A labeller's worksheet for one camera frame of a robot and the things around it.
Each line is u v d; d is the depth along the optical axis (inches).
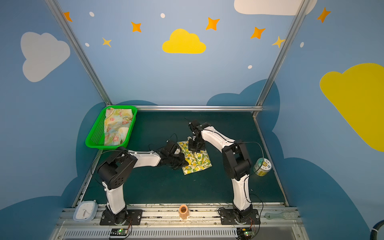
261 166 31.7
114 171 19.7
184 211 26.0
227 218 29.0
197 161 35.1
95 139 39.4
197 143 30.1
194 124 31.0
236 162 20.9
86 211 29.0
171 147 30.8
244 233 28.1
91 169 37.2
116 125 43.7
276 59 35.6
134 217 29.4
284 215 29.5
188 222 28.9
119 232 27.7
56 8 27.2
